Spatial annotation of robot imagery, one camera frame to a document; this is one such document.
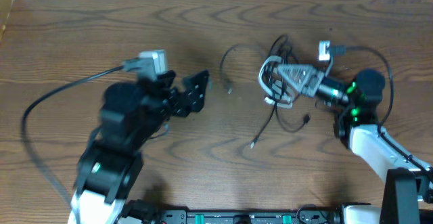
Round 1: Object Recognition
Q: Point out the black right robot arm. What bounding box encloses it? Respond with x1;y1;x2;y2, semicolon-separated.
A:
277;65;432;223

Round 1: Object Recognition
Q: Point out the left camera black cable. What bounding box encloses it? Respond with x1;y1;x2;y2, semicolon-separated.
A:
20;57;143;211

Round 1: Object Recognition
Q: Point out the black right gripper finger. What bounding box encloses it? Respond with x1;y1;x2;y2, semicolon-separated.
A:
286;77;307;93
277;64;317;82

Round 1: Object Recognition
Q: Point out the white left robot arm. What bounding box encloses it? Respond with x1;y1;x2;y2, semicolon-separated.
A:
68;70;210;223

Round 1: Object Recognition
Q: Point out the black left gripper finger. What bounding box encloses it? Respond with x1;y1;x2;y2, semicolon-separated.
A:
182;70;210;97
187;91;205;112

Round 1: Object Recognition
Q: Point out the white usb cable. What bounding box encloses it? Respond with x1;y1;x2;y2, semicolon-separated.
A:
258;55;294;110

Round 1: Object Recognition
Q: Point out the black usb cable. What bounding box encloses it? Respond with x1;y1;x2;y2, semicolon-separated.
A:
249;34;311;150

